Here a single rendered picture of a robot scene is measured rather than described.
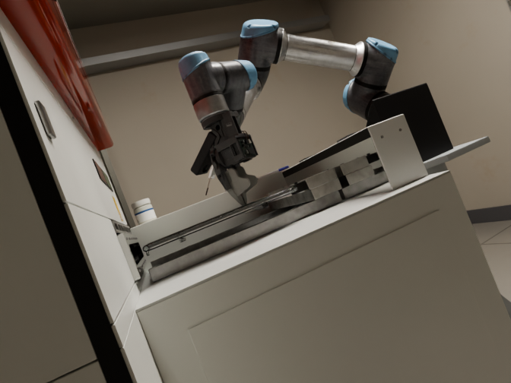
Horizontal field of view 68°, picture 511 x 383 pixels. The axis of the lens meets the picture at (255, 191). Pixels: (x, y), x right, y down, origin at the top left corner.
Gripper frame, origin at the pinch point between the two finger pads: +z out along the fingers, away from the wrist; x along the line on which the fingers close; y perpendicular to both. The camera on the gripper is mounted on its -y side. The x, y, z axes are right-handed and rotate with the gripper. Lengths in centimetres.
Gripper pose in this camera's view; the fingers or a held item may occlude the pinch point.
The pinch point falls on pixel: (240, 201)
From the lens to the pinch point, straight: 88.5
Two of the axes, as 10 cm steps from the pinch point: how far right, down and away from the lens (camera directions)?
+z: 3.7, 9.3, -0.2
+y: 8.0, -3.3, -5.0
